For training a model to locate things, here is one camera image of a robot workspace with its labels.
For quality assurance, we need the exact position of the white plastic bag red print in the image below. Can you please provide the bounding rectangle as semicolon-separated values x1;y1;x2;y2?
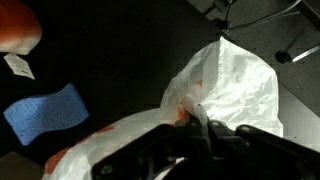
41;35;284;180

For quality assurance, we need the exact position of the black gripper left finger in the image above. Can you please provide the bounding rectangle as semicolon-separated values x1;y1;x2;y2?
181;114;205;148

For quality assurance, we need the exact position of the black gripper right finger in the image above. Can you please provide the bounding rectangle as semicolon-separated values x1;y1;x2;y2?
206;119;231;149

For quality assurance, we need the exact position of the office chair wheeled base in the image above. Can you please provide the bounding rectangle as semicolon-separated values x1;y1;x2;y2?
203;0;320;65

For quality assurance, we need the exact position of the blue cloth pad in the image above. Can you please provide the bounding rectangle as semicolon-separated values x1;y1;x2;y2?
3;82;90;147

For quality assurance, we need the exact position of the orange plush toy with tag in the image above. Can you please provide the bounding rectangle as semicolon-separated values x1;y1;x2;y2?
0;0;43;80

